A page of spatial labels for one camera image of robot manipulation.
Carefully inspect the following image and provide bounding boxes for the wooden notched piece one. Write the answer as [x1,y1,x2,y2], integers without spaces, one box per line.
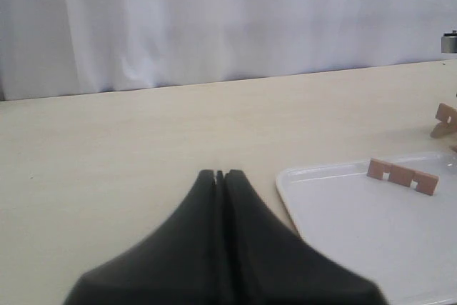
[366,159,439,196]

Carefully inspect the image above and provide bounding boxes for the white plastic tray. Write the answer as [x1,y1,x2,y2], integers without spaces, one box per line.
[276,152,456,304]

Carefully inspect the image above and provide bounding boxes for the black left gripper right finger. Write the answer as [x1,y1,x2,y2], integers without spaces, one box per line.
[224,170,387,304]

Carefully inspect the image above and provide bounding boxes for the wooden notched piece four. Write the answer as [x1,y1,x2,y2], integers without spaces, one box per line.
[435,103,456,129]

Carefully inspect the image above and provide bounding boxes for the white curtain backdrop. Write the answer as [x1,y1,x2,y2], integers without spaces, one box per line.
[1,0,456,100]

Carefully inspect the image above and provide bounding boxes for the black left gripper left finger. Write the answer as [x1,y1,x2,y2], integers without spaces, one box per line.
[65,170,221,304]

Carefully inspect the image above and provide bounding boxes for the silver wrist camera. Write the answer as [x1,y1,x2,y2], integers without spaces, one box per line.
[441,30,457,54]

